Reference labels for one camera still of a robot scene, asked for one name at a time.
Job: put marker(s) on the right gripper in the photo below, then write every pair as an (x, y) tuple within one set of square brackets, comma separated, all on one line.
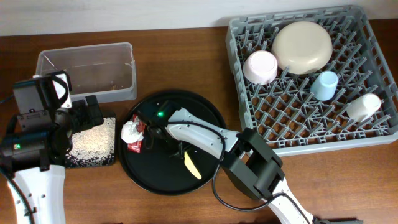
[(171, 153)]

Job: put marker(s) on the white red wrapper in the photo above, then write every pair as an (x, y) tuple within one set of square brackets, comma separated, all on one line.
[(136, 146)]

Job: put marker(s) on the white tissue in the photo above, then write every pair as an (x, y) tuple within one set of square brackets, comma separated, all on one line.
[(129, 132)]

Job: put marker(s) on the yellow plastic knife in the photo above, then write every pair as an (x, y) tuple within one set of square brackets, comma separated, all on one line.
[(191, 166)]

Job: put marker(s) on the pink bowl with grains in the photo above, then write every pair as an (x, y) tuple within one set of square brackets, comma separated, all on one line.
[(260, 67)]

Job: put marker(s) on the large cream bowl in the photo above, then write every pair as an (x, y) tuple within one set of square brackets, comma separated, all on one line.
[(302, 47)]

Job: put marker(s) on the light blue cup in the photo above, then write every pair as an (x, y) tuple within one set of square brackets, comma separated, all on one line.
[(324, 86)]

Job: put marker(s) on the white cup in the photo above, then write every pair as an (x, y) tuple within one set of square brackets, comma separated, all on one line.
[(363, 107)]

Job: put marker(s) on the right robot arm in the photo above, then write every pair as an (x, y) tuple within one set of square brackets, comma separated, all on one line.
[(248, 161)]

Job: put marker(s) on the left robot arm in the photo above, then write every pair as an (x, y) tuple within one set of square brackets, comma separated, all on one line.
[(36, 142)]

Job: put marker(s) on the grey dishwasher rack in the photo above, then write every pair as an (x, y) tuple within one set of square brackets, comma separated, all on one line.
[(285, 113)]

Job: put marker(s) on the round black tray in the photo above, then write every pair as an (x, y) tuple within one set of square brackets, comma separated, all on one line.
[(154, 168)]

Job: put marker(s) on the black rectangular tray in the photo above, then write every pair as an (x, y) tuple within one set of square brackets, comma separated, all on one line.
[(93, 146)]

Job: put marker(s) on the spilled white grains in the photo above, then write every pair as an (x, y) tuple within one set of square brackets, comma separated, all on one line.
[(91, 143)]

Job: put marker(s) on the clear plastic bin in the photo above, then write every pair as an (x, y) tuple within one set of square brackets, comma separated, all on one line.
[(105, 70)]

